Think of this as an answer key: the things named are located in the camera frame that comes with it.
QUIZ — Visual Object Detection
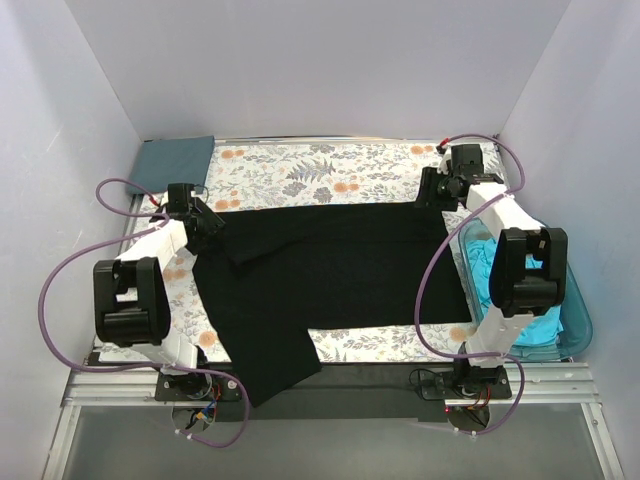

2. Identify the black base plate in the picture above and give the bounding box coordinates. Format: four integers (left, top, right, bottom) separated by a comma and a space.
154, 361, 512, 422

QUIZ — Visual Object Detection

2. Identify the folded grey-blue t-shirt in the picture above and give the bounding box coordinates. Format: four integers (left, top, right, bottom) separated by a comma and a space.
126, 136, 215, 195

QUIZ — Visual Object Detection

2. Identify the aluminium frame rail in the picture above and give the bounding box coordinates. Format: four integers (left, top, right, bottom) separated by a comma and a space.
62, 362, 599, 407

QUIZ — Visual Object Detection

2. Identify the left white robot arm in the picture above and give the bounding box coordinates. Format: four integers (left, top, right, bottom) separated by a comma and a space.
93, 183, 225, 376

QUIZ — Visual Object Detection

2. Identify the teal plastic bin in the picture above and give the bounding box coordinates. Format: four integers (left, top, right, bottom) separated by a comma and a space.
457, 219, 593, 362

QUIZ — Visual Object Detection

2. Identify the turquoise t-shirt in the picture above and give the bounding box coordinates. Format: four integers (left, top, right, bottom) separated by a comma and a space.
464, 237, 564, 347

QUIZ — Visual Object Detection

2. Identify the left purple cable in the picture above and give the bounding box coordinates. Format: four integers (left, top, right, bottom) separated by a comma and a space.
37, 178, 251, 449

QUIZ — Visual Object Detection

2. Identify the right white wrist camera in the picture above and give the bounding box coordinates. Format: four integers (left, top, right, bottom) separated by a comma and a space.
436, 143, 452, 175

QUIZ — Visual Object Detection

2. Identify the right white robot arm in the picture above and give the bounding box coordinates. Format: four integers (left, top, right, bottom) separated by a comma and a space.
415, 135, 568, 385

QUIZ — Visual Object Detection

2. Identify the black t-shirt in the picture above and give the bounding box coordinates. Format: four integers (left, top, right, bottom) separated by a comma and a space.
191, 202, 474, 409

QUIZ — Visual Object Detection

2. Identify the floral patterned table mat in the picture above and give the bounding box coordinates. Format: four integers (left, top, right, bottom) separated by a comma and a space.
97, 141, 522, 364

